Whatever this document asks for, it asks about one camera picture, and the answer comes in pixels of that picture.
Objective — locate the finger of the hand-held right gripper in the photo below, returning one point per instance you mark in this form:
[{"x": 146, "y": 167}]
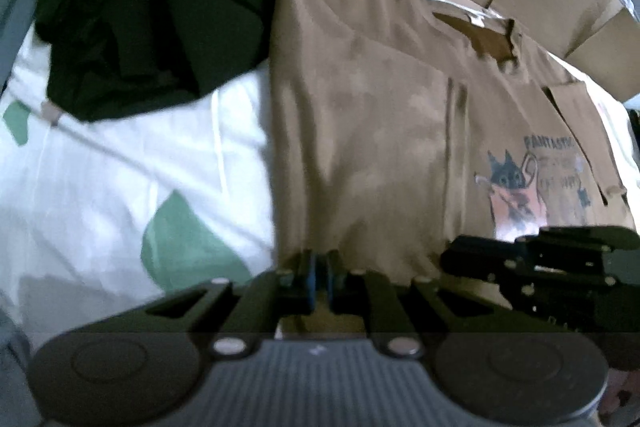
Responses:
[{"x": 480, "y": 257}]

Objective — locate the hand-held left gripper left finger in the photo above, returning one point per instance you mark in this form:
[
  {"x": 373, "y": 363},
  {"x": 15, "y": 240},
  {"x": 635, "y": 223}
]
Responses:
[{"x": 309, "y": 284}]

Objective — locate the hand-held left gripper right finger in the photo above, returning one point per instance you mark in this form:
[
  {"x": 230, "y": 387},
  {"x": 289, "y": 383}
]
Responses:
[{"x": 334, "y": 282}]

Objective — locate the brown printed t-shirt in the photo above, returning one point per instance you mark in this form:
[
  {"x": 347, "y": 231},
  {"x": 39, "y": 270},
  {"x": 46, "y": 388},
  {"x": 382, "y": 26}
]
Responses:
[{"x": 360, "y": 117}]

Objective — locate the white printed blanket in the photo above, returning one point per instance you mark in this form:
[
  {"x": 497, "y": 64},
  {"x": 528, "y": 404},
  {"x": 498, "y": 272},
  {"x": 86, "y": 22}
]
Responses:
[{"x": 125, "y": 167}]

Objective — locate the black garment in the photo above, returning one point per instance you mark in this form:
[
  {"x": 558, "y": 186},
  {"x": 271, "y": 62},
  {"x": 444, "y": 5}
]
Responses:
[{"x": 160, "y": 7}]

